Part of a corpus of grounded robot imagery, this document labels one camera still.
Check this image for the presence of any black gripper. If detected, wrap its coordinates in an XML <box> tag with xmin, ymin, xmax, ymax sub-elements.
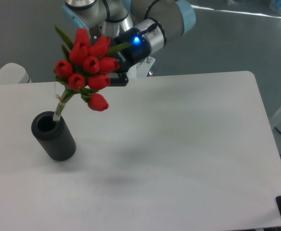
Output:
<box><xmin>108</xmin><ymin>27</ymin><xmax>151</xmax><ymax>86</ymax></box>

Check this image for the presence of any red tulip bouquet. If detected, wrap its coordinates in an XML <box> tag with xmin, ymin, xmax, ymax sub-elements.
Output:
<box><xmin>53</xmin><ymin>26</ymin><xmax>131</xmax><ymax>122</ymax></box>

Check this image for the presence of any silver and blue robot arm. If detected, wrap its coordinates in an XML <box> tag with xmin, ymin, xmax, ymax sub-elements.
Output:
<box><xmin>61</xmin><ymin>0</ymin><xmax>196</xmax><ymax>86</ymax></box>

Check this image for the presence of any dark grey ribbed vase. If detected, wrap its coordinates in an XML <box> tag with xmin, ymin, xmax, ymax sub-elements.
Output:
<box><xmin>31</xmin><ymin>111</ymin><xmax>76</xmax><ymax>161</ymax></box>

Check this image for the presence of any white chair back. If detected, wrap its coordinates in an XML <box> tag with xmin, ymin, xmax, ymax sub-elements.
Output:
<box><xmin>0</xmin><ymin>63</ymin><xmax>32</xmax><ymax>85</ymax></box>

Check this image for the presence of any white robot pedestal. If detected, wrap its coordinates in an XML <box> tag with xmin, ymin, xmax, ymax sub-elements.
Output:
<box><xmin>127</xmin><ymin>56</ymin><xmax>156</xmax><ymax>78</ymax></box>

